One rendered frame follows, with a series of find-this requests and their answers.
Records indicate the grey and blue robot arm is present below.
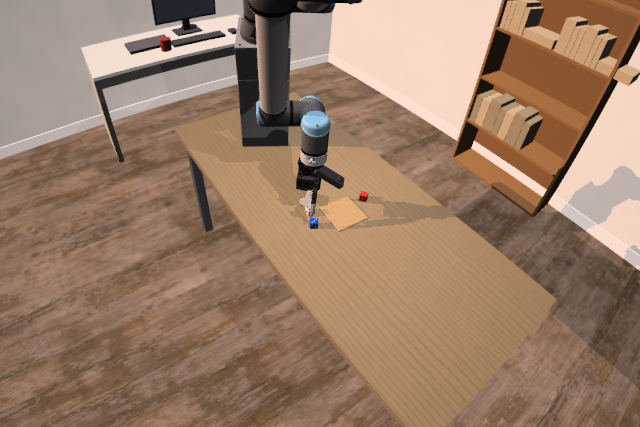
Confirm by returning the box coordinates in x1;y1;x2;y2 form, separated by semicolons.
240;0;362;189

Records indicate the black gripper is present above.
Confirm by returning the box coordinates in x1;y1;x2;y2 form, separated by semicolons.
296;157;323;219

